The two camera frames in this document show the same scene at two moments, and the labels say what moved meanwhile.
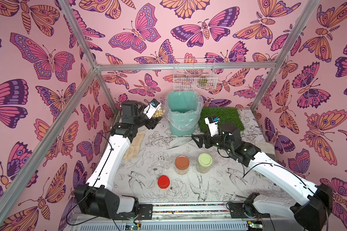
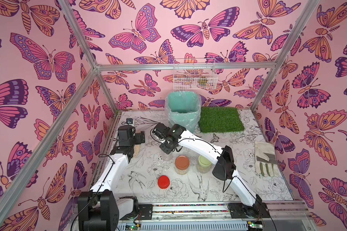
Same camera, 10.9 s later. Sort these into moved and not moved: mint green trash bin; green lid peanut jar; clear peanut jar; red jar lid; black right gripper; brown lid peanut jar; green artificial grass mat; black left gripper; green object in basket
Moved: clear peanut jar; black right gripper; black left gripper
Not moved: green object in basket; mint green trash bin; green artificial grass mat; brown lid peanut jar; red jar lid; green lid peanut jar
